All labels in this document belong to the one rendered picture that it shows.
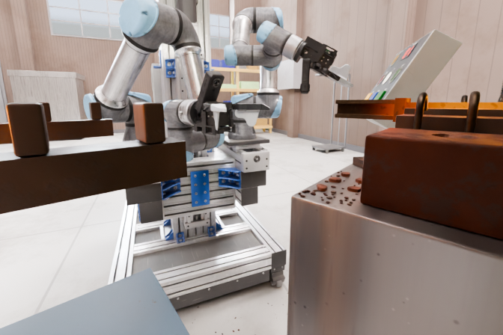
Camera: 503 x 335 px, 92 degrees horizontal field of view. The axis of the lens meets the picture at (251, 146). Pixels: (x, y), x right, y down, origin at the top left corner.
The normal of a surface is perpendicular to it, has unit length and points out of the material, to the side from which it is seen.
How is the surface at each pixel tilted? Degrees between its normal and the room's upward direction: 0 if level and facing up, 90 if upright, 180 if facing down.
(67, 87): 90
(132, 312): 0
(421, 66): 90
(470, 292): 90
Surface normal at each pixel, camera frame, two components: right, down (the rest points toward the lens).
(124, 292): 0.00, -0.98
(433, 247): -0.66, 0.14
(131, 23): -0.46, 0.08
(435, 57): -0.28, 0.18
